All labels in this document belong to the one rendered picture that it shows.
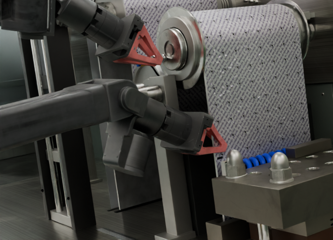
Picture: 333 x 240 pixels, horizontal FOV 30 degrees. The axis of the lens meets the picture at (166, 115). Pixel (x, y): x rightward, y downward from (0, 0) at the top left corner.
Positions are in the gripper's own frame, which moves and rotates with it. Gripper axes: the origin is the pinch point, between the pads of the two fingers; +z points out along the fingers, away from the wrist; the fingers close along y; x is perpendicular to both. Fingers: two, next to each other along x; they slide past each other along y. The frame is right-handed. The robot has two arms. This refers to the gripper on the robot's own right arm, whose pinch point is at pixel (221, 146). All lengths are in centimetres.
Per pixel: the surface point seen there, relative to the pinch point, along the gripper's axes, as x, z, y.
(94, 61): 14.7, -9.7, -41.3
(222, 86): 9.9, -3.7, 0.2
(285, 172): -3.4, -1.0, 18.0
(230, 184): -6.8, -3.0, 8.9
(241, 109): 7.7, 1.7, 0.3
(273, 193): -7.0, -2.9, 18.8
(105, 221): -18.8, 1.2, -33.4
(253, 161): -0.7, 5.4, 3.2
